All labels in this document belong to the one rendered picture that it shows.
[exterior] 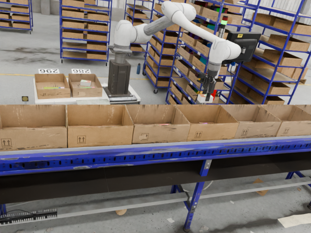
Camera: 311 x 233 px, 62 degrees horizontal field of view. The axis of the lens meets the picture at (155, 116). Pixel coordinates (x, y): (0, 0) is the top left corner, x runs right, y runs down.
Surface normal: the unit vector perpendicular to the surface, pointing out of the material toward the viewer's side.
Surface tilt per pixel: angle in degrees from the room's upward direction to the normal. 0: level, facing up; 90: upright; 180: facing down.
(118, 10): 90
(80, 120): 89
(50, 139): 91
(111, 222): 0
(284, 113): 90
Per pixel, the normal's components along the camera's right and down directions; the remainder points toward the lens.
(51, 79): 0.43, 0.46
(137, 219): 0.15, -0.87
